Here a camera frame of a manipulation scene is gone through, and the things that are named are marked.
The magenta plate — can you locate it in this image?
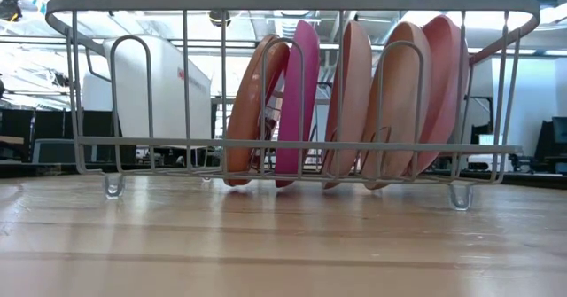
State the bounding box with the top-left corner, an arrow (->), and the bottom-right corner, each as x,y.
274,20 -> 321,189

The dark background monitor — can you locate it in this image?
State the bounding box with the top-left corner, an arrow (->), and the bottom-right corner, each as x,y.
533,116 -> 567,174

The white plastic cutlery basket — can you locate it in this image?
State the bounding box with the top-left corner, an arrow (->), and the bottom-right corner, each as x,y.
102,34 -> 213,150

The orange plate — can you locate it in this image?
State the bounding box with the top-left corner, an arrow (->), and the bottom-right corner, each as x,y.
223,34 -> 291,187

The grey box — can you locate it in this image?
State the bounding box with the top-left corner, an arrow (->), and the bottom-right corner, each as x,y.
32,137 -> 98,164

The white pillar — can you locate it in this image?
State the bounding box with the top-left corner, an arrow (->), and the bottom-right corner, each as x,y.
81,73 -> 112,112

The salmon pink plate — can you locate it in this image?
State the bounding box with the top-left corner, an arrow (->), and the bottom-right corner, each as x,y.
322,20 -> 373,191

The white wire dish rack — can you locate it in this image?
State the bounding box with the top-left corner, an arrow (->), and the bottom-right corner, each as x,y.
43,0 -> 541,212

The pale peach plate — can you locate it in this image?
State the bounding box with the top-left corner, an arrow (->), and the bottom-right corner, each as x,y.
361,20 -> 433,191

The silver ribbed ceiling duct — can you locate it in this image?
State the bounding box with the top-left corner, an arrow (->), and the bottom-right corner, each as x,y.
274,11 -> 320,41

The black overhead camera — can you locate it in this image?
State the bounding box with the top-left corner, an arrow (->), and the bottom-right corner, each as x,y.
209,9 -> 232,27

